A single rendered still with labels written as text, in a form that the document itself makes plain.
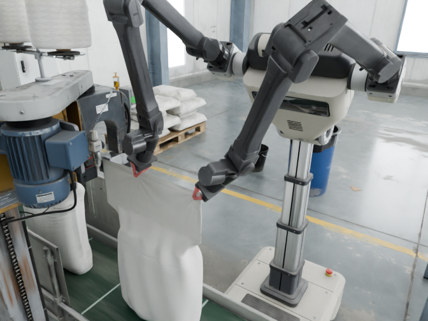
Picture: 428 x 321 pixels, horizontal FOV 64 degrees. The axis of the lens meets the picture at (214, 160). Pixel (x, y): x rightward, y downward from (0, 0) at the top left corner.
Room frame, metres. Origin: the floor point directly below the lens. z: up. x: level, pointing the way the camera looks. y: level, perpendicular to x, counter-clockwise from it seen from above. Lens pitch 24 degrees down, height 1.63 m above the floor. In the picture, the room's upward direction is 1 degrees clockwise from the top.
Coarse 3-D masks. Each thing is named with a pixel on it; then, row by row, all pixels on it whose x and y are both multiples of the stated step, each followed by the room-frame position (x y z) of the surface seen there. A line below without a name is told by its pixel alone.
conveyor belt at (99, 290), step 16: (96, 240) 1.65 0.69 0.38; (96, 256) 1.51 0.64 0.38; (112, 256) 1.51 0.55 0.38; (64, 272) 1.38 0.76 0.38; (96, 272) 1.38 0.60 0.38; (112, 272) 1.38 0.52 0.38; (80, 288) 1.27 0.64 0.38; (96, 288) 1.27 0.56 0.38; (112, 288) 1.27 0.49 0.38; (80, 304) 1.17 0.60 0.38; (96, 304) 1.17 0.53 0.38; (112, 304) 1.17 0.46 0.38; (208, 304) 1.18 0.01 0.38; (96, 320) 1.08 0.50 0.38; (112, 320) 1.08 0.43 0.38; (128, 320) 1.09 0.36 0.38; (144, 320) 1.09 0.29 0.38; (208, 320) 1.09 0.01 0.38; (224, 320) 1.09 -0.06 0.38; (240, 320) 1.10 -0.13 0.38
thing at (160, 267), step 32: (128, 192) 1.18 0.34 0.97; (160, 192) 1.08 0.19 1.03; (192, 192) 1.00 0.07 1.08; (128, 224) 1.16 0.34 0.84; (160, 224) 1.09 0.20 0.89; (192, 224) 1.00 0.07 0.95; (128, 256) 1.11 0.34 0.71; (160, 256) 1.01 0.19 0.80; (192, 256) 1.03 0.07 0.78; (128, 288) 1.12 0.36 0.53; (160, 288) 1.01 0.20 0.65; (192, 288) 1.00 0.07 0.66; (160, 320) 1.01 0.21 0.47; (192, 320) 1.00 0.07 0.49
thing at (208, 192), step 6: (198, 186) 0.92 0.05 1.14; (204, 186) 0.94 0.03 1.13; (210, 186) 0.93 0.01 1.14; (216, 186) 0.92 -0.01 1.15; (222, 186) 0.92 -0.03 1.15; (204, 192) 0.92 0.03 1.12; (210, 192) 0.93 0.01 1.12; (216, 192) 0.94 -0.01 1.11; (204, 198) 0.91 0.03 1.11; (210, 198) 0.91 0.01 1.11
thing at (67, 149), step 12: (60, 132) 0.94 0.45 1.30; (72, 132) 0.94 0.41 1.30; (84, 132) 0.95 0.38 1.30; (48, 144) 0.87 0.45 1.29; (60, 144) 0.86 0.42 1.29; (72, 144) 0.88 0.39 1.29; (84, 144) 0.94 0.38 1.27; (48, 156) 0.87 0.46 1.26; (60, 156) 0.86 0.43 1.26; (72, 156) 0.87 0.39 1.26; (84, 156) 0.93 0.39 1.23; (60, 168) 0.87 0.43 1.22; (72, 168) 0.86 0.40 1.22
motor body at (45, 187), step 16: (16, 128) 0.88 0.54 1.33; (32, 128) 0.88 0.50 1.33; (48, 128) 0.89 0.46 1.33; (16, 144) 0.86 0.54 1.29; (32, 144) 0.87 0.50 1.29; (16, 160) 0.85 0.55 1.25; (32, 160) 0.87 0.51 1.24; (16, 176) 0.86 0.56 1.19; (32, 176) 0.86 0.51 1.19; (48, 176) 0.87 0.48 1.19; (64, 176) 0.92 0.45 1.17; (16, 192) 0.88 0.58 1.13; (32, 192) 0.85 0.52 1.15; (48, 192) 0.87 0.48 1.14; (64, 192) 0.91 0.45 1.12
